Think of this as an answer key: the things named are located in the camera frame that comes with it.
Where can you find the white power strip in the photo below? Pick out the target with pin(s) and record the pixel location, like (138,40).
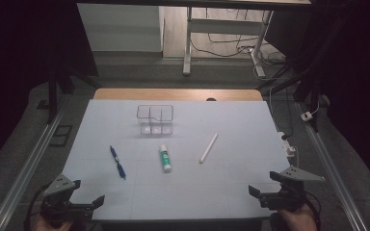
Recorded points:
(287,146)

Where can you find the black metal stand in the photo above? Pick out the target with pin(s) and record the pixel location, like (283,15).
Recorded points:
(52,96)
(311,93)

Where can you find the white adapter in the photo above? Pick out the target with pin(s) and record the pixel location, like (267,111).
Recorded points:
(306,116)

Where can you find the clear plastic organizer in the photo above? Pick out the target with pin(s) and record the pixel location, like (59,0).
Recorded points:
(155,130)

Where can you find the person's right hand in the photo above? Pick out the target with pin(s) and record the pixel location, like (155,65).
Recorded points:
(297,221)

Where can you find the person's left hand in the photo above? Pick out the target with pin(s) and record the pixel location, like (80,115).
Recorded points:
(49,226)

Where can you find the white pen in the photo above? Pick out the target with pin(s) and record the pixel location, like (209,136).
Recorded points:
(208,148)

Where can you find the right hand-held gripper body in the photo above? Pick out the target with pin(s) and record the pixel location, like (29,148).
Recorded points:
(289,195)

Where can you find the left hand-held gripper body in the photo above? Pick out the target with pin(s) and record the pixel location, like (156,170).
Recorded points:
(61,186)

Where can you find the wooden table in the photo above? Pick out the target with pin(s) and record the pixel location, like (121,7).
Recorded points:
(173,94)

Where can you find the dark curtain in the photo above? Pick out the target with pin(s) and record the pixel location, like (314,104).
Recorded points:
(19,48)
(353,64)

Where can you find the white desk frame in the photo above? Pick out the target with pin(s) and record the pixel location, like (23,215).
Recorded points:
(224,26)

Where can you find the blue pen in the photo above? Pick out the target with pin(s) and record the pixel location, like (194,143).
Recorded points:
(118,163)

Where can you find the green and white glue stick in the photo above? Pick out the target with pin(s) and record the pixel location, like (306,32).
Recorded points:
(165,159)

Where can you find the aluminium rail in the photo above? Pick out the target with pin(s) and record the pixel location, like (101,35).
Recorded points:
(22,179)
(334,179)

